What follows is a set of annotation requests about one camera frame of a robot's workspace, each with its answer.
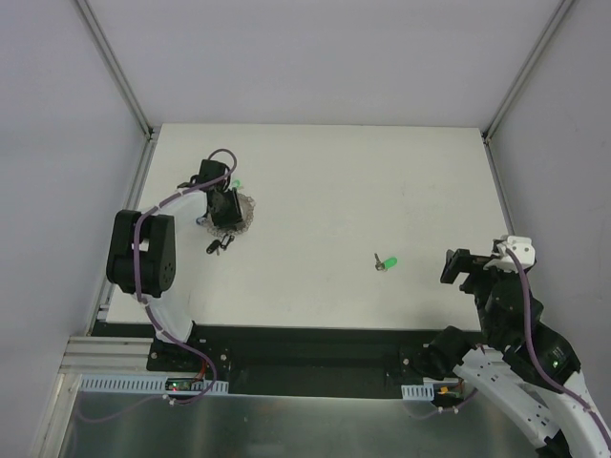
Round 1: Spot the left slotted cable duct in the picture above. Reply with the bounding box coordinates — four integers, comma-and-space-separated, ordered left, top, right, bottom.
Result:
79, 374, 229, 396

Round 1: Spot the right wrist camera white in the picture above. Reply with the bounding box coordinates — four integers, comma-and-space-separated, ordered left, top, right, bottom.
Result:
486, 235, 536, 272

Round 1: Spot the right slotted cable duct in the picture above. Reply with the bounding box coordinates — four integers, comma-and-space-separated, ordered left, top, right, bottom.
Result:
401, 384, 435, 402

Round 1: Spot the slotted cable duct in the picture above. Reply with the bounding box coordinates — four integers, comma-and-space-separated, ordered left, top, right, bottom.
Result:
79, 374, 229, 396
401, 384, 435, 402

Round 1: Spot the metal disc keyring organizer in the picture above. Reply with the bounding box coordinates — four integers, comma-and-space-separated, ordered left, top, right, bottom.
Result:
201, 188, 256, 237

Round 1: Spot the right aluminium frame post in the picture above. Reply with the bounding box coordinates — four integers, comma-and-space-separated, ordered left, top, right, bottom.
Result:
482, 0, 577, 145

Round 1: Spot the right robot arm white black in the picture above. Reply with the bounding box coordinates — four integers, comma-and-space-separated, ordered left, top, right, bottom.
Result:
411, 248, 610, 457

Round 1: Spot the loose key green tag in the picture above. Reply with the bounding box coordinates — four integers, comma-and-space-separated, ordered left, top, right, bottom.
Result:
374, 253, 398, 272

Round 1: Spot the aluminium frame post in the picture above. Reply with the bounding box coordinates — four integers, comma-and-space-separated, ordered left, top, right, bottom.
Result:
482, 0, 577, 145
73, 0, 155, 139

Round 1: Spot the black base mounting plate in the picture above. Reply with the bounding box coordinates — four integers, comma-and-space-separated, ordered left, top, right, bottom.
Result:
93, 323, 438, 400

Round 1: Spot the black tag key on ring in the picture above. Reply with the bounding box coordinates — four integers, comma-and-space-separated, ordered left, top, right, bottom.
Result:
206, 234, 235, 255

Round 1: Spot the left aluminium frame post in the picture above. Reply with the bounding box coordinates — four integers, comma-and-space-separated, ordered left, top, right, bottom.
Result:
73, 0, 155, 139

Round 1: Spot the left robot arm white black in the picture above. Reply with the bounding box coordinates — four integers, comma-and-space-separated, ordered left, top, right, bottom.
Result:
106, 156, 237, 371

